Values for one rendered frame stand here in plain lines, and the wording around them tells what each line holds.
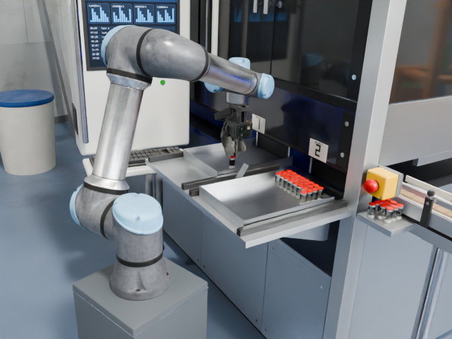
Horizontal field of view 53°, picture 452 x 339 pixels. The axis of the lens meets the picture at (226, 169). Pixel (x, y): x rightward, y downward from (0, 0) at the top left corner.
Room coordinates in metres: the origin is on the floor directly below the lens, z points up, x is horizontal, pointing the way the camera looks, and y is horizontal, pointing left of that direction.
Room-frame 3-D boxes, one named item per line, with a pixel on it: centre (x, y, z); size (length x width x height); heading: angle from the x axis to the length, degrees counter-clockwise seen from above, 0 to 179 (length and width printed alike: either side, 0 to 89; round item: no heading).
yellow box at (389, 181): (1.22, -0.46, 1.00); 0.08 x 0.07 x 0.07; 123
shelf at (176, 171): (1.48, -0.08, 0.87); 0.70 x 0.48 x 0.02; 33
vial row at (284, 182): (1.37, -0.22, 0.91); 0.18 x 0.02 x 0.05; 32
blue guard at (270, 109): (2.13, 0.15, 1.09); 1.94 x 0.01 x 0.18; 33
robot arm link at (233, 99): (1.56, -0.03, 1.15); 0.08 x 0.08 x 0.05
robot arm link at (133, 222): (0.99, 0.22, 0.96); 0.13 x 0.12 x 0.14; 55
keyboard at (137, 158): (1.82, 0.37, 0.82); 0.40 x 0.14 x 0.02; 115
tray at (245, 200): (1.31, -0.13, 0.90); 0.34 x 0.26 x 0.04; 122
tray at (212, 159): (1.66, -0.04, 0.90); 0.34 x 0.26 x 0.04; 123
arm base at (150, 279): (0.98, 0.21, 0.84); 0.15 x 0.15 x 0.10
